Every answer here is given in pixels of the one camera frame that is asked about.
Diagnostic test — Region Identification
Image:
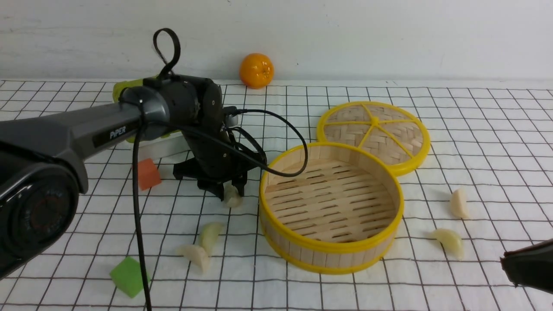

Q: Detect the white dumpling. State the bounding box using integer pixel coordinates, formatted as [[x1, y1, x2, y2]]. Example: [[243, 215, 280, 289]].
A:
[[176, 244, 211, 273], [450, 187, 470, 219], [223, 184, 243, 209]]

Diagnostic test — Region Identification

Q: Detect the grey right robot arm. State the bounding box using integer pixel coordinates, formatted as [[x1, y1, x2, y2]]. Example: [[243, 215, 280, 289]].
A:
[[500, 239, 553, 294]]

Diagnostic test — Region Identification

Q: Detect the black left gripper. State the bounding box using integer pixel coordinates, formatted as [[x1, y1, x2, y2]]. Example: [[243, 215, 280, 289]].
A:
[[172, 79, 249, 201]]

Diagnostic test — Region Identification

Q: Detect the orange toy fruit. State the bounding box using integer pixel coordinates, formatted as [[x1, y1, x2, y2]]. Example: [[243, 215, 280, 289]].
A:
[[239, 53, 274, 89]]

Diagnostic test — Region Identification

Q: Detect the white grid tablecloth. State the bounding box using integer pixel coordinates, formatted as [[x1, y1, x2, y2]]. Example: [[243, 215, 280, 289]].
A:
[[1, 79, 552, 311]]

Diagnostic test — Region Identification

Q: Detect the green lidded white box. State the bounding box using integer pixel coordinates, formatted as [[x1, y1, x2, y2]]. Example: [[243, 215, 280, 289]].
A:
[[112, 79, 190, 161]]

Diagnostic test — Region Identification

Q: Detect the yellow bamboo steamer lid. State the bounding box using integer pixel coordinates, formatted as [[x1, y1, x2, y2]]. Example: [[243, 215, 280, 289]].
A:
[[316, 101, 431, 176]]

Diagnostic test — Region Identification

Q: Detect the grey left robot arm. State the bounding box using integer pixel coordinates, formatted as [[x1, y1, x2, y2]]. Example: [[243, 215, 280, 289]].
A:
[[0, 75, 251, 278]]

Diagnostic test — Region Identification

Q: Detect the yellow bamboo steamer tray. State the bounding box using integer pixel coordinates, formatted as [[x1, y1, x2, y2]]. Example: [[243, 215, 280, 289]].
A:
[[259, 143, 404, 274]]

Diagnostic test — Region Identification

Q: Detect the orange foam cube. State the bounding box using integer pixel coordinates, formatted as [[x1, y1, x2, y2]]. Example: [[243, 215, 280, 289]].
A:
[[137, 158, 162, 191]]

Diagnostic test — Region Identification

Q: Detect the greenish dumpling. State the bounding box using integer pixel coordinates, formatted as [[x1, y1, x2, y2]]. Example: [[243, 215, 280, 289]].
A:
[[430, 228, 465, 260], [199, 222, 226, 256]]

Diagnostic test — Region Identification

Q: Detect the green foam cube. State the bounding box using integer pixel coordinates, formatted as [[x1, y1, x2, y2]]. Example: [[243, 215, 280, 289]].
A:
[[109, 256, 151, 298]]

